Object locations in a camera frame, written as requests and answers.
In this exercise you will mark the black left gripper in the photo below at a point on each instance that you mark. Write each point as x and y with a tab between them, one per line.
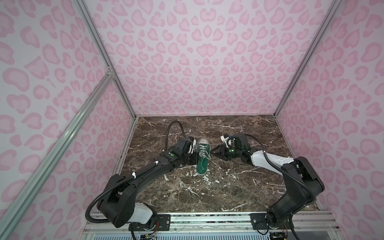
194	159

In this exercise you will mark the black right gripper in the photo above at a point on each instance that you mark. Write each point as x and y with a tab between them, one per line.
223	148

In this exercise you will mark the white shoelace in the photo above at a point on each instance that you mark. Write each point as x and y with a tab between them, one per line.
204	152

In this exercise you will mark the green canvas sneaker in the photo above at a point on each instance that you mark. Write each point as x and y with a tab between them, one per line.
202	166

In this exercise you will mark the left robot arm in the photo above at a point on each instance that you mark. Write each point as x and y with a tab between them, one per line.
117	203

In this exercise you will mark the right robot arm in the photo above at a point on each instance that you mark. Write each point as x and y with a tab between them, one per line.
302	183

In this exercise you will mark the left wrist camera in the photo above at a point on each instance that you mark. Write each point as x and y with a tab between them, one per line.
185	144

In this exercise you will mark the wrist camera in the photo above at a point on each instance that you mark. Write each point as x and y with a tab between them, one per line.
185	144
238	140

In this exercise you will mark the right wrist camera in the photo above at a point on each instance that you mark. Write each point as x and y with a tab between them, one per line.
238	140

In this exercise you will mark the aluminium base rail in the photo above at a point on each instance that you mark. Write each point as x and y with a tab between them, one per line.
308	225

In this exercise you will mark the aluminium diagonal frame bar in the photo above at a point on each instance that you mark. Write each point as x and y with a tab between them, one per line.
21	204

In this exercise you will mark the aluminium corner post left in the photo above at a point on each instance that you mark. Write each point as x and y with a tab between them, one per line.
91	26

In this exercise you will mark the aluminium corner post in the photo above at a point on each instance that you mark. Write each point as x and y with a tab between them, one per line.
333	11
91	26

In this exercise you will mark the aluminium corner post right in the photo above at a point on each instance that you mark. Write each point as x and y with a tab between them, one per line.
333	11

